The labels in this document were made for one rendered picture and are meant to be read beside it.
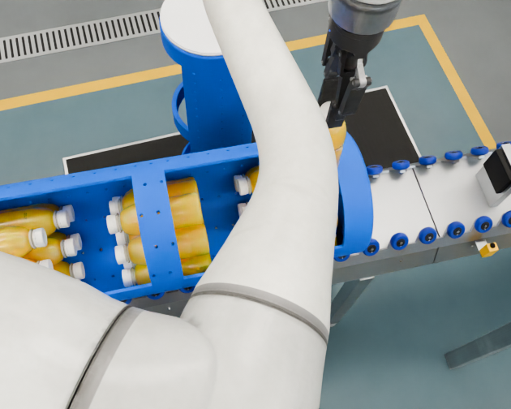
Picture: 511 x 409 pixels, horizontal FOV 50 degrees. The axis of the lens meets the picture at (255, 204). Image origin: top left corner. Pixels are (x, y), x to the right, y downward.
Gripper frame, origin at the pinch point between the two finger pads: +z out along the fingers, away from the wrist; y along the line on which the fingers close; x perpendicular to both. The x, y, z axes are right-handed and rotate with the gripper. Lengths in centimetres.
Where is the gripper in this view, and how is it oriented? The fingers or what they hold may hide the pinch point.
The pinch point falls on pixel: (332, 103)
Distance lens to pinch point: 93.0
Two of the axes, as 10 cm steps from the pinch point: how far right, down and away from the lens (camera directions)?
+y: -2.2, -8.9, 4.0
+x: -9.7, 1.8, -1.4
